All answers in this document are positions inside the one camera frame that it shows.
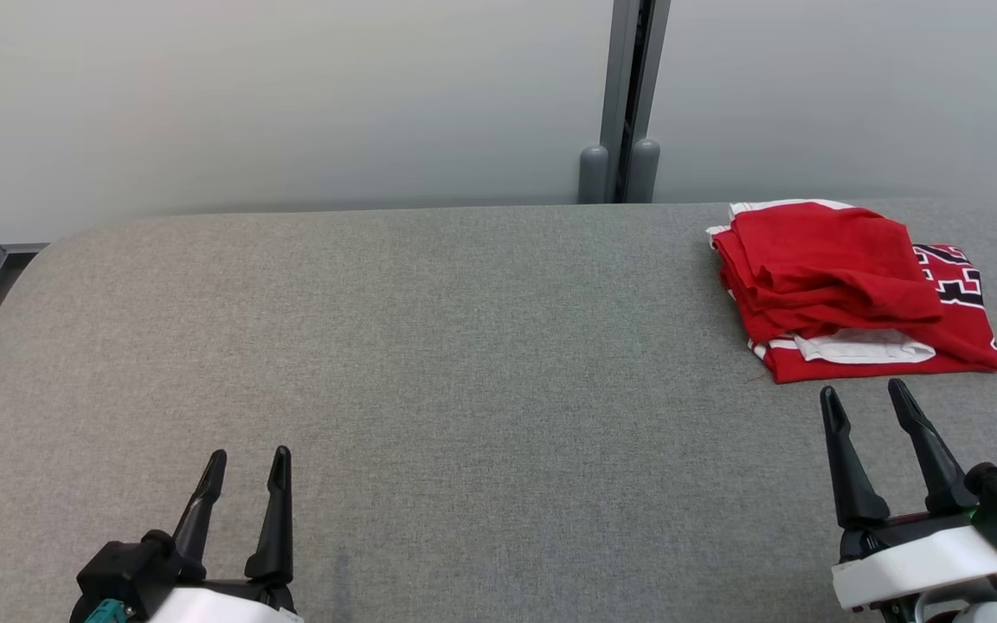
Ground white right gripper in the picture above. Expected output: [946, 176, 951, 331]
[820, 378, 997, 623]

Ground grey rounded partition foot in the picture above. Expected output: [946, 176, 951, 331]
[628, 138, 661, 204]
[579, 145, 610, 205]

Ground red jersey shirt white sleeves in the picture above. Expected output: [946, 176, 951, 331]
[745, 242, 997, 384]

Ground red shorts white stripes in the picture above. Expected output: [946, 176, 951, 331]
[706, 200, 945, 347]

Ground grey fabric covered table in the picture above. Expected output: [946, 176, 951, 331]
[0, 197, 997, 623]

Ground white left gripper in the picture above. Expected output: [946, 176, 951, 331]
[148, 446, 305, 623]

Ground grey partition post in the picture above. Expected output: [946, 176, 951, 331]
[600, 0, 672, 205]

